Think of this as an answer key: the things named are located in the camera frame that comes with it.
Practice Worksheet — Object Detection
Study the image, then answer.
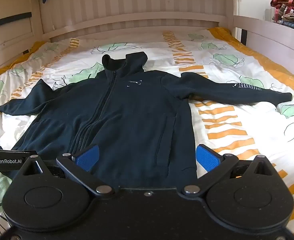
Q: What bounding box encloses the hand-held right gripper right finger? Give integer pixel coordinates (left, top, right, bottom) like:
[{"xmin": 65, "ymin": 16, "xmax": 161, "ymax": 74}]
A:
[{"xmin": 181, "ymin": 144, "xmax": 280, "ymax": 197}]

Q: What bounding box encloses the white wooden bed frame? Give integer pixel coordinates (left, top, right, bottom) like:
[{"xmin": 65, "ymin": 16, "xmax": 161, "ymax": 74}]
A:
[{"xmin": 0, "ymin": 0, "xmax": 294, "ymax": 80}]

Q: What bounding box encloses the dark navy zip jacket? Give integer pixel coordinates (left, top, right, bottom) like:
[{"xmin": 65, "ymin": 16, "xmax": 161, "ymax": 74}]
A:
[{"xmin": 0, "ymin": 51, "xmax": 293, "ymax": 188}]

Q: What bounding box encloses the yellow bed sheet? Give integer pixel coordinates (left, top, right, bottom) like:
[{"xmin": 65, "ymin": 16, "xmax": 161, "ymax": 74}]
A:
[{"xmin": 0, "ymin": 26, "xmax": 294, "ymax": 92}]

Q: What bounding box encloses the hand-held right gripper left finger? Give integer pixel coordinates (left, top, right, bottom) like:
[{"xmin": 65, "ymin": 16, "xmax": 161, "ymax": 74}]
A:
[{"xmin": 16, "ymin": 144, "xmax": 114, "ymax": 197}]

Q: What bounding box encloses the white jellyfish print duvet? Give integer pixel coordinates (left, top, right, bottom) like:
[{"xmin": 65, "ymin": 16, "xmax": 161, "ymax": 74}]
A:
[{"xmin": 0, "ymin": 26, "xmax": 294, "ymax": 240}]

